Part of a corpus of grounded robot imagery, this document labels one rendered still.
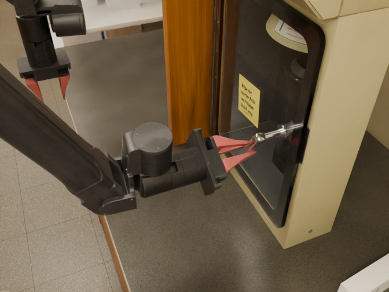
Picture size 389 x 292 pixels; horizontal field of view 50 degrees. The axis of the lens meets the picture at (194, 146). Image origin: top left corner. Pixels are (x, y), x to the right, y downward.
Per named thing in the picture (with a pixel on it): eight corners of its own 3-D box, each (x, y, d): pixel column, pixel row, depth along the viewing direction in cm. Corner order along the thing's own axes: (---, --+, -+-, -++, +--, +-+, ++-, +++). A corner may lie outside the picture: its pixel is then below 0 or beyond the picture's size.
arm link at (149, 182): (128, 179, 69) (138, 207, 65) (125, 153, 63) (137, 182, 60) (167, 167, 71) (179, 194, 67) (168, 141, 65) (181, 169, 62)
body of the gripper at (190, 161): (204, 125, 67) (160, 137, 65) (226, 184, 64) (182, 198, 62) (195, 138, 73) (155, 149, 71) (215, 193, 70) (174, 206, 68)
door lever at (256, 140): (267, 154, 74) (261, 141, 75) (289, 135, 65) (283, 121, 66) (240, 161, 72) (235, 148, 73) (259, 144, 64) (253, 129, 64)
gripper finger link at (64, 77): (76, 103, 92) (68, 66, 86) (43, 111, 90) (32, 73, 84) (70, 88, 97) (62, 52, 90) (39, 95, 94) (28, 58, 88)
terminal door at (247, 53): (215, 135, 99) (222, -40, 73) (283, 231, 78) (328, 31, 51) (212, 137, 99) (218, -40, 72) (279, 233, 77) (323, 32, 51)
